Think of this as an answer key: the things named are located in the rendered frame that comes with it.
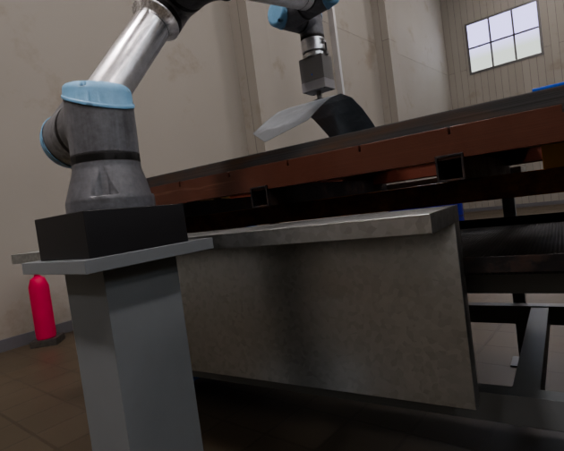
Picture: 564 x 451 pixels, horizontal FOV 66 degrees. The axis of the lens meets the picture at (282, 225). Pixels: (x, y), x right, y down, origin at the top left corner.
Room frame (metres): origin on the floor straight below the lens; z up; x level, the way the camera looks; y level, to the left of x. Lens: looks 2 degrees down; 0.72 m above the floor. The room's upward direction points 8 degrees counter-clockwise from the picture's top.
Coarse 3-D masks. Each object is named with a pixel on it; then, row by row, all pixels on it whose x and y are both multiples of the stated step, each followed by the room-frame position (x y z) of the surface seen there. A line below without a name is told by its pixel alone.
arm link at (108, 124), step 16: (64, 96) 0.74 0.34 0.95; (80, 96) 0.72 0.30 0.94; (96, 96) 0.73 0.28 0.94; (112, 96) 0.74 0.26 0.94; (128, 96) 0.77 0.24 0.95; (64, 112) 0.75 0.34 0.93; (80, 112) 0.72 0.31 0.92; (96, 112) 0.72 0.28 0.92; (112, 112) 0.74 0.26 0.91; (128, 112) 0.76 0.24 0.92; (64, 128) 0.76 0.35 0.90; (80, 128) 0.72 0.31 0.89; (96, 128) 0.72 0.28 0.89; (112, 128) 0.73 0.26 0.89; (128, 128) 0.76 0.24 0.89; (64, 144) 0.79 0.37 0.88; (80, 144) 0.72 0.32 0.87; (96, 144) 0.72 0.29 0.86; (112, 144) 0.73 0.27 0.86; (128, 144) 0.75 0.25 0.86
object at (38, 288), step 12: (36, 276) 2.90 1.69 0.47; (36, 288) 2.86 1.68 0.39; (48, 288) 2.92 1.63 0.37; (36, 300) 2.86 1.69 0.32; (48, 300) 2.90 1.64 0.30; (36, 312) 2.86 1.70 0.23; (48, 312) 2.89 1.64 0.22; (36, 324) 2.86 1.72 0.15; (48, 324) 2.88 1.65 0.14; (36, 336) 2.87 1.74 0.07; (48, 336) 2.87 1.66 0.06; (60, 336) 2.93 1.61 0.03
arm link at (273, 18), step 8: (272, 8) 1.28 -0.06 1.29; (280, 8) 1.25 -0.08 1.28; (288, 8) 1.26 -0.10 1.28; (272, 16) 1.28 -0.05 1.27; (280, 16) 1.26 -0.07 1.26; (288, 16) 1.27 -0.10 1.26; (296, 16) 1.25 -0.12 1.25; (272, 24) 1.29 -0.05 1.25; (280, 24) 1.28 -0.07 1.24; (288, 24) 1.29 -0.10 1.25; (296, 24) 1.29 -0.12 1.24; (304, 24) 1.32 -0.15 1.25; (296, 32) 1.35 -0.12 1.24
